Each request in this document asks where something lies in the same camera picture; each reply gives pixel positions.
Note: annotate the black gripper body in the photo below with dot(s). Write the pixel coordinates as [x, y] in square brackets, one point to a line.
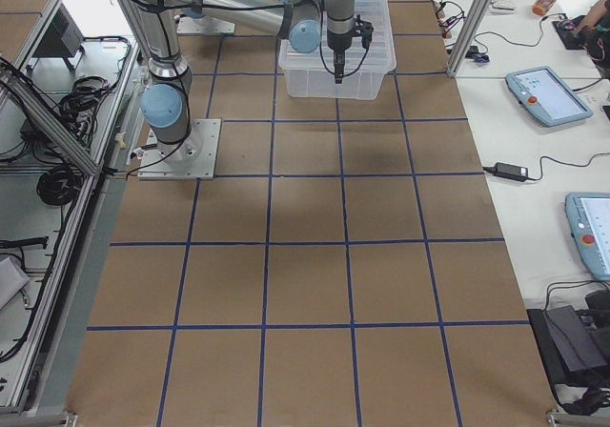
[337, 41]

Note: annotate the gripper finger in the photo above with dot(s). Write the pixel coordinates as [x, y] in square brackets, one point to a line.
[338, 72]

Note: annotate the clear plastic box lid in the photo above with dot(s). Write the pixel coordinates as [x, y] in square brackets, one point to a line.
[309, 33]

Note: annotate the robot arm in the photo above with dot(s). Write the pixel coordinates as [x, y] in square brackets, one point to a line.
[165, 105]

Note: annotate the clear plastic storage box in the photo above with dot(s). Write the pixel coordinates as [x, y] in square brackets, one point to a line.
[318, 83]

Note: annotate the teach pendant tablet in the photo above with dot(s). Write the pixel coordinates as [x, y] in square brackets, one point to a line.
[546, 97]

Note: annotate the black power brick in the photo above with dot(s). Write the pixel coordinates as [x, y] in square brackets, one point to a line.
[510, 171]

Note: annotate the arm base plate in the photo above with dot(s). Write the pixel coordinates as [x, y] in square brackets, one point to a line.
[194, 159]
[204, 26]

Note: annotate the aluminium frame post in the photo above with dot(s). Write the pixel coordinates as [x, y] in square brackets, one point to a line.
[473, 18]

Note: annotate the aluminium frame rail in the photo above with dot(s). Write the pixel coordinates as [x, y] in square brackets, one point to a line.
[40, 114]

